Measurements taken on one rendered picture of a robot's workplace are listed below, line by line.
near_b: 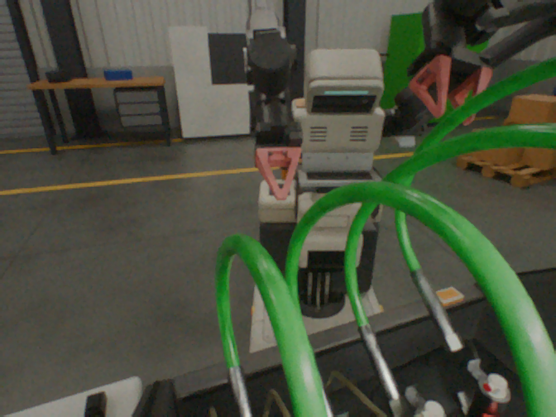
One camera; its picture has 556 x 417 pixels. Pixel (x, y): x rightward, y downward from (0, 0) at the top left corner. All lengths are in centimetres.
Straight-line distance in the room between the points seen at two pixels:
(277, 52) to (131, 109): 477
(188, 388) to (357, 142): 82
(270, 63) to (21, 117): 648
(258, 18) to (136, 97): 459
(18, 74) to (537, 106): 694
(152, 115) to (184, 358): 389
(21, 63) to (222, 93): 298
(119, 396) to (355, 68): 90
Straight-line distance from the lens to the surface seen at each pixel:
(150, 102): 520
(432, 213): 18
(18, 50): 672
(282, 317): 16
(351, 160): 110
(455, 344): 45
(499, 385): 44
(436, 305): 46
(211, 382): 59
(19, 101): 683
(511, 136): 25
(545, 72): 33
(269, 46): 52
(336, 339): 64
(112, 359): 202
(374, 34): 736
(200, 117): 547
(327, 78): 100
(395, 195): 19
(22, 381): 213
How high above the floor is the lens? 142
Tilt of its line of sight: 27 degrees down
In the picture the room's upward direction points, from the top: straight up
